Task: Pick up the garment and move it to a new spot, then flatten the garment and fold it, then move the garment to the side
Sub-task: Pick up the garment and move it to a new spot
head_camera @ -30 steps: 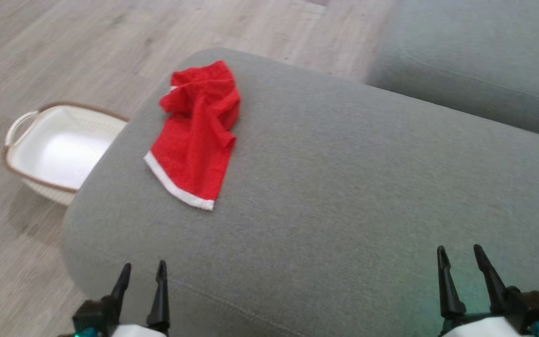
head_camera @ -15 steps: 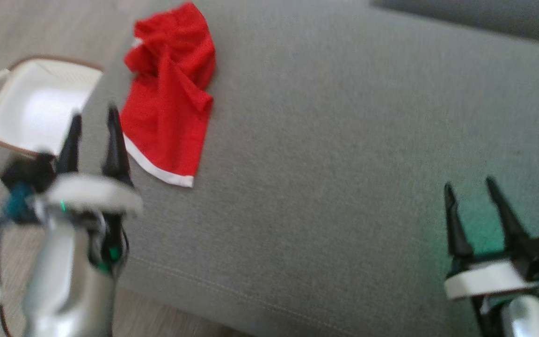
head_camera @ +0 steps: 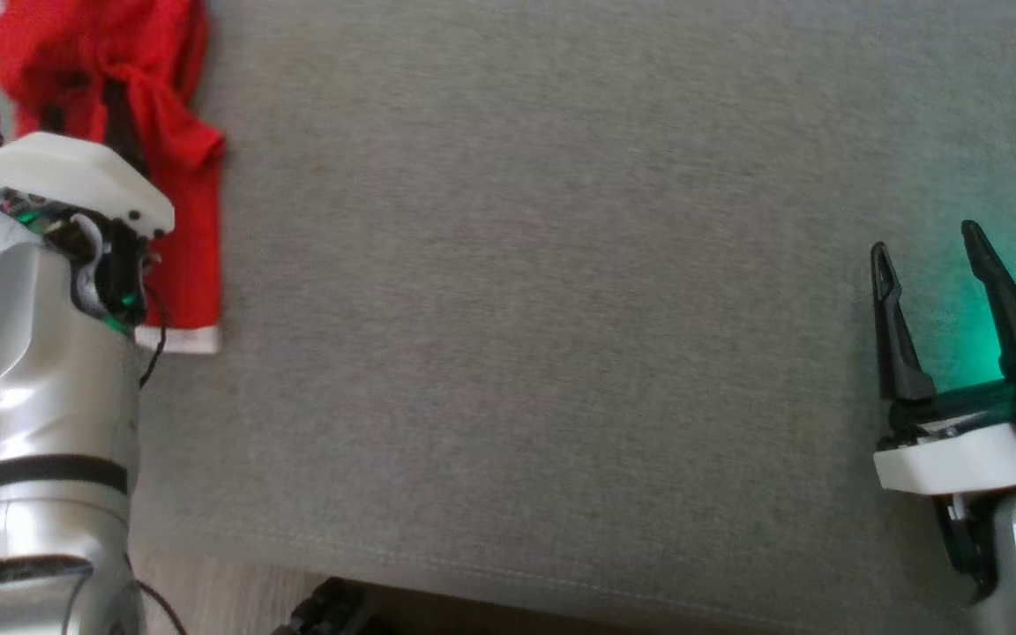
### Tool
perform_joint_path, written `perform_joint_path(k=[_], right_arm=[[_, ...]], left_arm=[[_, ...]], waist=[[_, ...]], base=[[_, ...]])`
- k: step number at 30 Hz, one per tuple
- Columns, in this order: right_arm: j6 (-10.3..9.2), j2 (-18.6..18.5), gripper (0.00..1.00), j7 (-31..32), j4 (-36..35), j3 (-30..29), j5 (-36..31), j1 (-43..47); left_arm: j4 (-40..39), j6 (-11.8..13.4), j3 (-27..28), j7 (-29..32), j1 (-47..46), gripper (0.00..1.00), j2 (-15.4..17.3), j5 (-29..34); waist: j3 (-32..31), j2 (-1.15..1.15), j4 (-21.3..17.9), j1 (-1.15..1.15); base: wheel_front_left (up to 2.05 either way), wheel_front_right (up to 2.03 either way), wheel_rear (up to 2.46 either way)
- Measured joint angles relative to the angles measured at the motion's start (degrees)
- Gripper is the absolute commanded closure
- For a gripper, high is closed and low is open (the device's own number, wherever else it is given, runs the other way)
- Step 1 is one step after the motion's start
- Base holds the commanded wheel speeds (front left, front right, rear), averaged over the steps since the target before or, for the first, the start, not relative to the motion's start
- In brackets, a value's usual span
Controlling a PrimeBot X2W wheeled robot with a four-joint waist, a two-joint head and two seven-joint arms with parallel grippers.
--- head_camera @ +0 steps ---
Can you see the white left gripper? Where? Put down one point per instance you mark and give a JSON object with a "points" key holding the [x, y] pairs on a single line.
{"points": [[67, 172]]}

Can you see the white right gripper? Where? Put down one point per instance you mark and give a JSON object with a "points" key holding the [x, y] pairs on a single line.
{"points": [[975, 450]]}

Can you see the red and white jersey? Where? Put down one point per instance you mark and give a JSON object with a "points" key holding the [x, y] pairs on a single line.
{"points": [[182, 150]]}

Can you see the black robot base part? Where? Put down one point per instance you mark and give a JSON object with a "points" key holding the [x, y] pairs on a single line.
{"points": [[332, 608]]}

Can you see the grey fabric sofa seat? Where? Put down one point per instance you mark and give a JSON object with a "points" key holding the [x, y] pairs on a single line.
{"points": [[561, 309]]}

